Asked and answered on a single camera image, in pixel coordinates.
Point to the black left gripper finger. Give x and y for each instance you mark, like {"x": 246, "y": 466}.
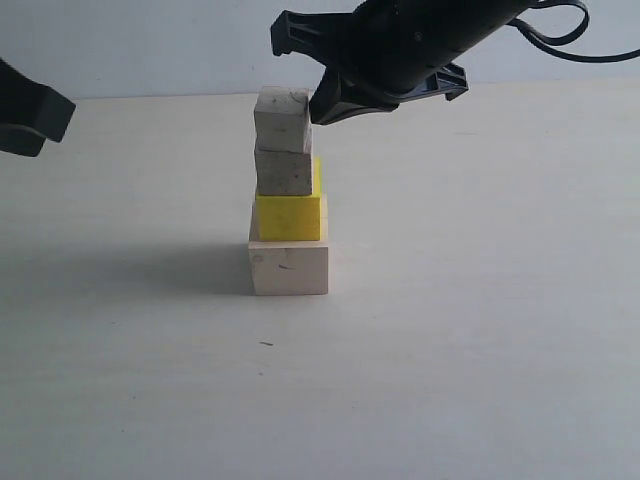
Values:
{"x": 21, "y": 139}
{"x": 28, "y": 102}

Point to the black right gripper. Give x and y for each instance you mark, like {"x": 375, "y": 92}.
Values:
{"x": 386, "y": 53}

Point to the small wooden cube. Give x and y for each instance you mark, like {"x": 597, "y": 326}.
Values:
{"x": 284, "y": 173}
{"x": 282, "y": 119}

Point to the yellow cube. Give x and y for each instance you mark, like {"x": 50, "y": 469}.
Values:
{"x": 292, "y": 218}

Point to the large wooden cube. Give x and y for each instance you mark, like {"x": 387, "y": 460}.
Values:
{"x": 290, "y": 268}

